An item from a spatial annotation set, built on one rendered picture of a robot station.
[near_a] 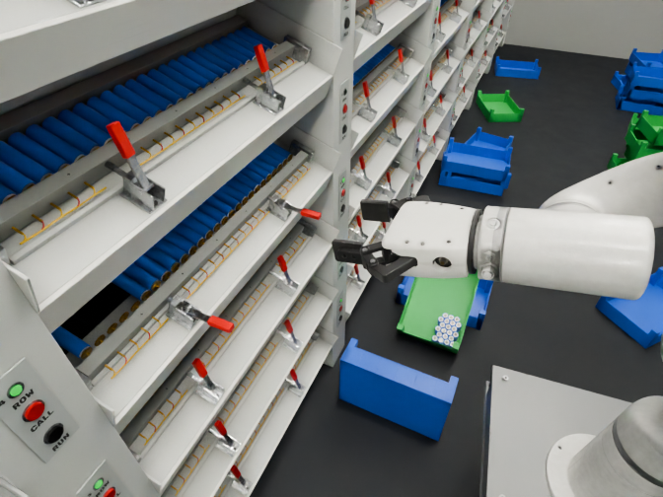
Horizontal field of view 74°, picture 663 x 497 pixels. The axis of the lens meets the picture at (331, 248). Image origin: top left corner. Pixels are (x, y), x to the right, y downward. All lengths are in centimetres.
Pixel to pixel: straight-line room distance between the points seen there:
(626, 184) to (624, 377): 116
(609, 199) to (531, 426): 58
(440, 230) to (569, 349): 120
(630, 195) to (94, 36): 54
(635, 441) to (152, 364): 68
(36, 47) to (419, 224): 39
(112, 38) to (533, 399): 96
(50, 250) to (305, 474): 96
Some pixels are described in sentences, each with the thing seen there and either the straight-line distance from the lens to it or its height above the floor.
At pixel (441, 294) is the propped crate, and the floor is 9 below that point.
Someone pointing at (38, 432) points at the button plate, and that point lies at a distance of 52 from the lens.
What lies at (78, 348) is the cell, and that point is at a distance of 62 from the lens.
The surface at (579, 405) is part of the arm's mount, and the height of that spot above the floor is 34.
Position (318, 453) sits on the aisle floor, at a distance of 131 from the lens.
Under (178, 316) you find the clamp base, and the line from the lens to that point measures 64.
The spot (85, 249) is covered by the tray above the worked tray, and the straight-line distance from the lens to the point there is 48.
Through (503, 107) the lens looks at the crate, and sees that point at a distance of 317.
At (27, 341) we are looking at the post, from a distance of 46.
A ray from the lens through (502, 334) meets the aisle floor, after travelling 162.
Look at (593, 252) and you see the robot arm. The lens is 49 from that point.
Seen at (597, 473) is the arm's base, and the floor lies 44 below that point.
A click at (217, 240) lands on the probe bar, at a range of 71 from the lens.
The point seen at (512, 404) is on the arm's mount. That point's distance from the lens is 104.
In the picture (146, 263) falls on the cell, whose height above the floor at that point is 77.
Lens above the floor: 120
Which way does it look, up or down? 41 degrees down
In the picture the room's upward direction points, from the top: straight up
